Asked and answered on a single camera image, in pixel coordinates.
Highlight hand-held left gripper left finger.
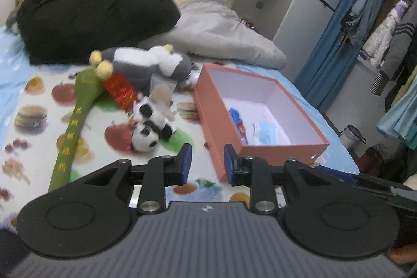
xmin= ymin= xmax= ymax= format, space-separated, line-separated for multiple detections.
xmin=70 ymin=143 xmax=193 ymax=215

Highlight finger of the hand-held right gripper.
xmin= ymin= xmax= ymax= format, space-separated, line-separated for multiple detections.
xmin=353 ymin=173 xmax=396 ymax=194

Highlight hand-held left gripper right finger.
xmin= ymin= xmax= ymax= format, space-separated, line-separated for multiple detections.
xmin=224 ymin=143 xmax=339 ymax=215

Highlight pink cardboard box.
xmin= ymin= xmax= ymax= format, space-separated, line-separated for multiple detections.
xmin=192 ymin=63 xmax=331 ymax=182

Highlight black and white plush toy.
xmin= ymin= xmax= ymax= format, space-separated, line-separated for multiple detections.
xmin=130 ymin=86 xmax=177 ymax=154

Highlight red foil packet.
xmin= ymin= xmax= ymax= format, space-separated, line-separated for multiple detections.
xmin=103 ymin=72 xmax=138 ymax=110

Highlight person's right hand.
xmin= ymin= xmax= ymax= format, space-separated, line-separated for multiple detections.
xmin=389 ymin=246 xmax=417 ymax=265

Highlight blue and red packet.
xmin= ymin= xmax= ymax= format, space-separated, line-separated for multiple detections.
xmin=228 ymin=107 xmax=250 ymax=146

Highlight blue face mask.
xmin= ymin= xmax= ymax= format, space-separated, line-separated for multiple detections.
xmin=252 ymin=114 xmax=281 ymax=146

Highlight small waste bin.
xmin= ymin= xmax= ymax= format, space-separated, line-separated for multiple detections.
xmin=338 ymin=124 xmax=366 ymax=150

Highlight hanging teal cloth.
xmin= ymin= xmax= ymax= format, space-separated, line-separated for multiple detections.
xmin=376 ymin=75 xmax=417 ymax=149

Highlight grey and white plush toy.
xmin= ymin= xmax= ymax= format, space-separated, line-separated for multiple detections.
xmin=89 ymin=44 xmax=193 ymax=93

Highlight green plush stick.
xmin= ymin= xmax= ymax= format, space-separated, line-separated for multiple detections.
xmin=47 ymin=66 xmax=113 ymax=193

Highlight blue curtain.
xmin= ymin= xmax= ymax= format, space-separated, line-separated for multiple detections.
xmin=294 ymin=0 xmax=394 ymax=110

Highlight grey pillow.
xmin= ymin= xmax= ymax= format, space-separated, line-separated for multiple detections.
xmin=137 ymin=0 xmax=288 ymax=70

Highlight hanging grey striped sweater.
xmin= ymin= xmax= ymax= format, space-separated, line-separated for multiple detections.
xmin=370 ymin=1 xmax=417 ymax=97

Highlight hanging white jacket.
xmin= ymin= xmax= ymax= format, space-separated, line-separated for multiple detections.
xmin=361 ymin=0 xmax=410 ymax=67

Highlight hanging denim garment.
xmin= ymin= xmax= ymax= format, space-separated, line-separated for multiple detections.
xmin=340 ymin=0 xmax=385 ymax=50

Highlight black coat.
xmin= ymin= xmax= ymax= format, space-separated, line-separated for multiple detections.
xmin=16 ymin=0 xmax=182 ymax=65

